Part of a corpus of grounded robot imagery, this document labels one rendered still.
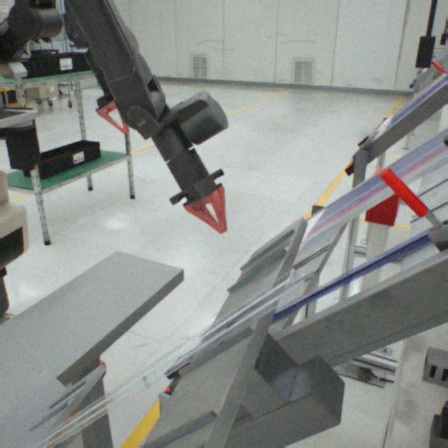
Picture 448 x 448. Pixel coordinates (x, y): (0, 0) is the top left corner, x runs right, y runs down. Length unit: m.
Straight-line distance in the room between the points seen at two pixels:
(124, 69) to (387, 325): 0.50
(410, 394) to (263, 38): 9.28
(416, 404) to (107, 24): 0.80
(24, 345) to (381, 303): 0.78
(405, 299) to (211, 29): 10.02
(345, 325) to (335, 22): 9.05
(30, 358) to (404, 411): 0.73
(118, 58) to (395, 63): 8.71
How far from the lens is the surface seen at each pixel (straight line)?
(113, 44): 0.71
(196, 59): 10.59
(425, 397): 0.92
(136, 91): 0.72
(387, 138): 1.92
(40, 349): 1.04
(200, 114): 0.72
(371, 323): 0.51
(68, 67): 3.08
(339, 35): 9.45
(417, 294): 0.48
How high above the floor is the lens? 1.23
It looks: 25 degrees down
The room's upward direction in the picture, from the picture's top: straight up
